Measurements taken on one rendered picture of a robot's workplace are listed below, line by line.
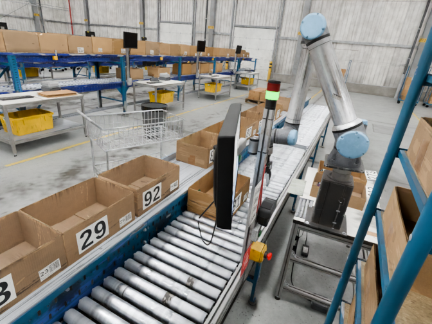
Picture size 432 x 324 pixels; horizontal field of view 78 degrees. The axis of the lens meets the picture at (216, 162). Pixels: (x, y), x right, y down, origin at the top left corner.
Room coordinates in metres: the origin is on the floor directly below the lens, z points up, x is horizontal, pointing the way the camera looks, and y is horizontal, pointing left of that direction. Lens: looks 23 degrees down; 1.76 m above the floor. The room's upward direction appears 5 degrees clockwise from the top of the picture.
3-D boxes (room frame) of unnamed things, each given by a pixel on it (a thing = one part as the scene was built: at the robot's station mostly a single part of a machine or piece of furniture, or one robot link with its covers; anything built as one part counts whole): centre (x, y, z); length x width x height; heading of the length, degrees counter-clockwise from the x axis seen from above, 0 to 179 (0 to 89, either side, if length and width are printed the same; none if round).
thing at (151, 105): (5.09, 1.28, 0.32); 0.50 x 0.50 x 0.64
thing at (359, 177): (2.19, -1.12, 0.80); 0.38 x 0.28 x 0.10; 70
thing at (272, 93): (1.08, -0.20, 1.62); 0.05 x 0.05 x 0.06
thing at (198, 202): (1.61, -0.05, 0.83); 0.39 x 0.29 x 0.17; 155
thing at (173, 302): (0.86, 0.20, 0.72); 0.52 x 0.05 x 0.05; 65
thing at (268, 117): (1.08, -0.20, 1.11); 0.12 x 0.05 x 0.88; 155
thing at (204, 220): (1.39, -0.04, 0.72); 0.52 x 0.05 x 0.05; 65
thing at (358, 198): (1.89, -0.98, 0.80); 0.38 x 0.28 x 0.10; 66
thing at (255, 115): (3.19, -0.38, 0.96); 0.39 x 0.29 x 0.17; 155
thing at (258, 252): (1.09, -0.27, 0.84); 0.15 x 0.09 x 0.07; 155
